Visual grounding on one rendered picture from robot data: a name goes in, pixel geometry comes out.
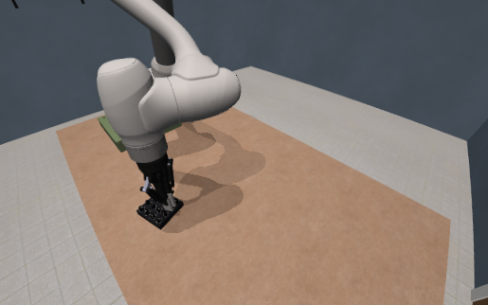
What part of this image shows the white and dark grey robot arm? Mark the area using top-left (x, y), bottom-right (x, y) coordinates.
top-left (97, 0), bottom-right (241, 163)

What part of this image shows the black knob box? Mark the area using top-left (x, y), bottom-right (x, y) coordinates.
top-left (136, 196), bottom-right (184, 230)

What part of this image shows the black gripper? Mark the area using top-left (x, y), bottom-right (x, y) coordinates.
top-left (136, 152), bottom-right (176, 211)

